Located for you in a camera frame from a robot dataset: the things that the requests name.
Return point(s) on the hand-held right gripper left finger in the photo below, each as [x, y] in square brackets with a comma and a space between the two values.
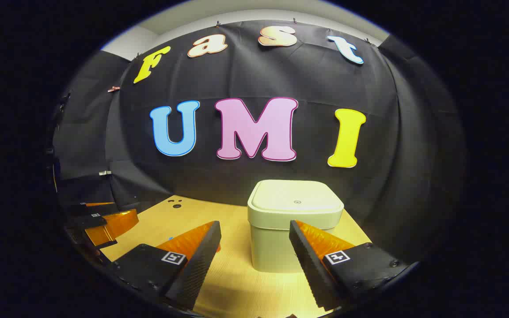
[201, 260]

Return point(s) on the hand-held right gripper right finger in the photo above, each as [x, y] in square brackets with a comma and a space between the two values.
[309, 260]

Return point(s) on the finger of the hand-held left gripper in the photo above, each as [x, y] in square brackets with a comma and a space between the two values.
[113, 225]
[97, 209]

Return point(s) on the pale green desktop garbage bin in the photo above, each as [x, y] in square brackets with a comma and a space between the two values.
[281, 221]

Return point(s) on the wooden desktop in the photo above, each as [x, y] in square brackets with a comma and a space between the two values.
[237, 274]

